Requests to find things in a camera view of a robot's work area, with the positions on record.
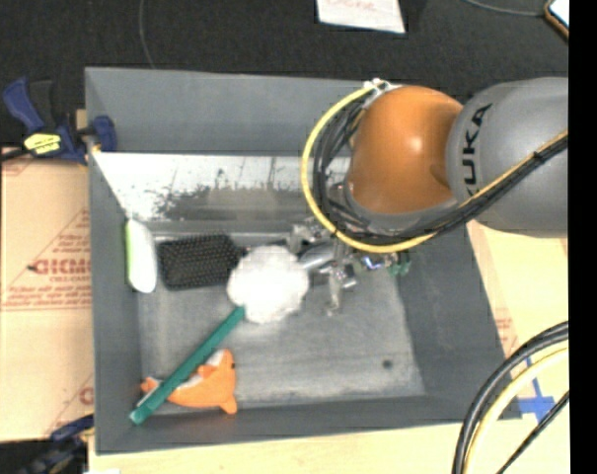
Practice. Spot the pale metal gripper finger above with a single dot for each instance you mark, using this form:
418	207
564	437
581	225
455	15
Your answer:
338	292
330	294

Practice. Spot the grey metal bin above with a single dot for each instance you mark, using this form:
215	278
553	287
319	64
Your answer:
327	363

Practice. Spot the black hairbrush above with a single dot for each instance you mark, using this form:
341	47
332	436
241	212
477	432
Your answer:
194	262

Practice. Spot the orange toy fish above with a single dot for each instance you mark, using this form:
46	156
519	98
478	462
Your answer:
211	388

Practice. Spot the brown cardboard board, red print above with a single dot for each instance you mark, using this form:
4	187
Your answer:
41	314

